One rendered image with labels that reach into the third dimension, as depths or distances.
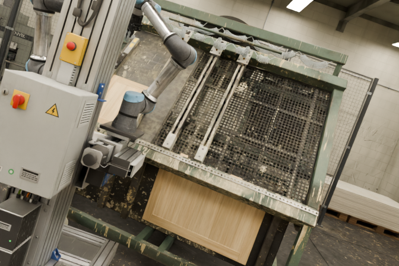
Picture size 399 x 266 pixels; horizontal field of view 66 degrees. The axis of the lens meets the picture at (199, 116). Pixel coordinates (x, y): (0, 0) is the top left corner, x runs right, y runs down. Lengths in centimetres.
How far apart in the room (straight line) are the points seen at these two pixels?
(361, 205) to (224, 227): 429
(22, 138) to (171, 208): 147
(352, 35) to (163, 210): 665
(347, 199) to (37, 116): 569
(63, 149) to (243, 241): 165
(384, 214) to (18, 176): 616
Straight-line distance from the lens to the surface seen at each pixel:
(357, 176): 855
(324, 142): 258
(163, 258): 254
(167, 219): 266
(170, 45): 181
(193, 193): 254
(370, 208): 664
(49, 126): 144
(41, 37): 210
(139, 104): 187
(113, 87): 276
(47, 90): 143
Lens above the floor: 142
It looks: 5 degrees down
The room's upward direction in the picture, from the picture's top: 19 degrees clockwise
